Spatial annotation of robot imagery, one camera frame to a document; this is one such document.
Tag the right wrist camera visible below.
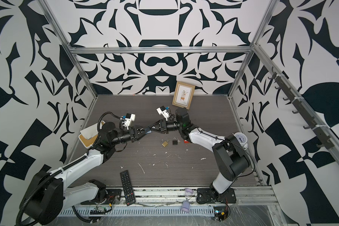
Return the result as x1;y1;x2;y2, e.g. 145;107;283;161
156;106;170;121

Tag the right circuit board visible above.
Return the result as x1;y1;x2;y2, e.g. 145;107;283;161
214;205;231;222

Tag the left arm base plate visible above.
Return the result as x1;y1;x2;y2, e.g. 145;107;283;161
81;189;121;205

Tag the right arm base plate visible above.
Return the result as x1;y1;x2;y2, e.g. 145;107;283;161
196;187;237;204

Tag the grey wall hook rack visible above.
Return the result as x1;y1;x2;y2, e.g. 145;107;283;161
269;72;335;150

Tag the brass padlock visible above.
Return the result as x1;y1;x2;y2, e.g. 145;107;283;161
161;139;169;147

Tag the purple hourglass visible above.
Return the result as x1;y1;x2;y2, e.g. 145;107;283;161
181;188;194;213

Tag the white alarm clock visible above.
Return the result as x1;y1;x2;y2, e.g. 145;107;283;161
234;132;248;150

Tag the blue padlock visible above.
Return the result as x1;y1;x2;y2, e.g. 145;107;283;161
145;127;152;134

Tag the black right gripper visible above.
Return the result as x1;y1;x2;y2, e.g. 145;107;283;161
150;120;185;135

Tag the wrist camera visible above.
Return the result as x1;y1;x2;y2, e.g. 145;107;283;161
121;114;136;130
156;106;170;121

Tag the black remote control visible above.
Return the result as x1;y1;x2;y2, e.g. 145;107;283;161
120;170;136;206

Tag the white slotted cable duct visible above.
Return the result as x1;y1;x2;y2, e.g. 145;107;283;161
57;205;215;218

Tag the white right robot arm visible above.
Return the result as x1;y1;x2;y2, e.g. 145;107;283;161
150;106;253;195

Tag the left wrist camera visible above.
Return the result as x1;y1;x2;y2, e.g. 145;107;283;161
121;114;136;130

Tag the black padlock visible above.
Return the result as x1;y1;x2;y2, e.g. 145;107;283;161
172;137;179;146

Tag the circuit board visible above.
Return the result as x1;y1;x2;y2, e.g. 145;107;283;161
90;204;112;215
214;205;231;222

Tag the left circuit board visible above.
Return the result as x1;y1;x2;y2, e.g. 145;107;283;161
90;204;112;215

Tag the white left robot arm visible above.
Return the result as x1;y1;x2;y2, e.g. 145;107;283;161
16;121;152;226

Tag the gold picture frame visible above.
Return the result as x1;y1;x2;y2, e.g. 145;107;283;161
172;82;195;110

